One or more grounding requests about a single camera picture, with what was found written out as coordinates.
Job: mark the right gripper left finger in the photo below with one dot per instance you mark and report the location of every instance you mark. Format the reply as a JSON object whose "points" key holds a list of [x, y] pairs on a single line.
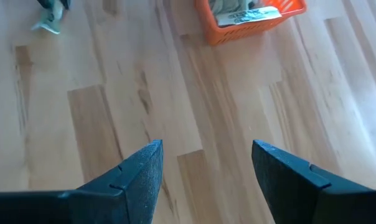
{"points": [[119, 199]]}

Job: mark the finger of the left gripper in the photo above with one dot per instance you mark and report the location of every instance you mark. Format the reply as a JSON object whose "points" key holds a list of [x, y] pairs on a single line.
{"points": [[65, 3], [46, 3]]}

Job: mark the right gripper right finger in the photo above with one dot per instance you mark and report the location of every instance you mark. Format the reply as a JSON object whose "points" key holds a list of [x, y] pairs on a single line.
{"points": [[300, 196]]}

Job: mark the orange plastic basket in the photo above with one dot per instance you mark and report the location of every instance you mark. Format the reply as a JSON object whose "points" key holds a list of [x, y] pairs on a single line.
{"points": [[237, 32]]}

